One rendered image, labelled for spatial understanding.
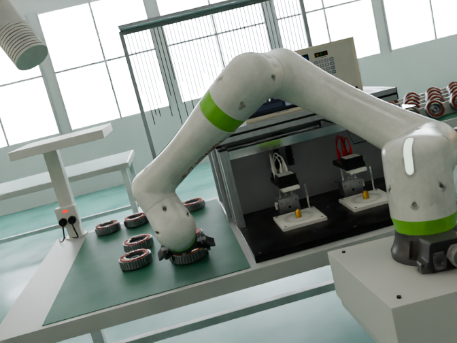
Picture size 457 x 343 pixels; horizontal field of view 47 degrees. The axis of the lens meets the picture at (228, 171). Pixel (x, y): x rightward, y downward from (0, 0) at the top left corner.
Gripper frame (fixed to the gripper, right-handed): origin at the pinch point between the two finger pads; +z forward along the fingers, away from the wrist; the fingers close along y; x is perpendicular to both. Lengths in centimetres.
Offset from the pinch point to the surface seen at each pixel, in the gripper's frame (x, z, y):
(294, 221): -0.9, -0.6, -36.2
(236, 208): -12.3, 7.2, -19.4
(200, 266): 6.6, -7.2, -3.1
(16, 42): -113, 22, 52
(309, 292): 15, 91, -47
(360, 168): -13, 1, -64
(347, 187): -11, 12, -61
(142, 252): -6.1, 8.5, 15.7
